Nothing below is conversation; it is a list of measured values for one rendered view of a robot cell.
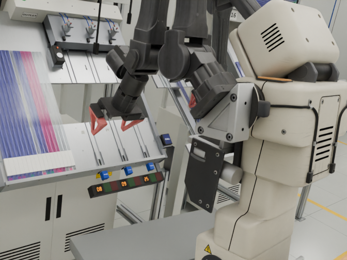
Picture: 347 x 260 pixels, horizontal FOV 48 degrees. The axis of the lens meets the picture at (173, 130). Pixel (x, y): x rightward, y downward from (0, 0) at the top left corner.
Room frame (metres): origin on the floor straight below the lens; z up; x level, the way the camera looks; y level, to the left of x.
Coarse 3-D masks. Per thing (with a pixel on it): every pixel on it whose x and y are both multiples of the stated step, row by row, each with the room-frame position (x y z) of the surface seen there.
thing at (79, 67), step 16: (0, 16) 1.53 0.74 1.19; (0, 32) 1.48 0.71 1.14; (16, 32) 1.52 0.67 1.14; (32, 32) 1.57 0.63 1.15; (0, 48) 1.43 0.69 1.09; (16, 48) 1.47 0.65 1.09; (32, 48) 1.52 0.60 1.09; (48, 48) 1.57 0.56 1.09; (48, 64) 1.51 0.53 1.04; (64, 64) 1.56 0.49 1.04; (80, 64) 1.61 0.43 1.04; (96, 64) 1.67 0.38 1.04; (64, 80) 1.51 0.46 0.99; (80, 80) 1.56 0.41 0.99; (96, 80) 1.61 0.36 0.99; (112, 80) 1.66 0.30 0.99
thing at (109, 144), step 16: (80, 128) 1.40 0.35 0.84; (112, 128) 1.49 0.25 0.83; (144, 128) 1.59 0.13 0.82; (80, 144) 1.35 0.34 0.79; (96, 144) 1.39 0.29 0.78; (112, 144) 1.44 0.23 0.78; (128, 144) 1.48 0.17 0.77; (144, 144) 1.53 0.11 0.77; (0, 160) 1.14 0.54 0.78; (80, 160) 1.31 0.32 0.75; (96, 160) 1.35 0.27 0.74; (112, 160) 1.39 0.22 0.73; (128, 160) 1.42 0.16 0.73
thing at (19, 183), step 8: (136, 160) 1.43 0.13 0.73; (144, 160) 1.45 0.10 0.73; (152, 160) 1.50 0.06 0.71; (160, 160) 1.55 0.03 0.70; (88, 168) 1.28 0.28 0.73; (96, 168) 1.30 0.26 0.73; (104, 168) 1.33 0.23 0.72; (112, 168) 1.37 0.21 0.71; (120, 168) 1.41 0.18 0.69; (40, 176) 1.16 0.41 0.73; (48, 176) 1.17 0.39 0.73; (56, 176) 1.19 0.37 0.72; (64, 176) 1.23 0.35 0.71; (72, 176) 1.26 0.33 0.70; (80, 176) 1.30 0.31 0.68; (8, 184) 1.08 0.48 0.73; (16, 184) 1.10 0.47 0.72; (24, 184) 1.13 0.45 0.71; (32, 184) 1.16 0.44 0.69; (40, 184) 1.20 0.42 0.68
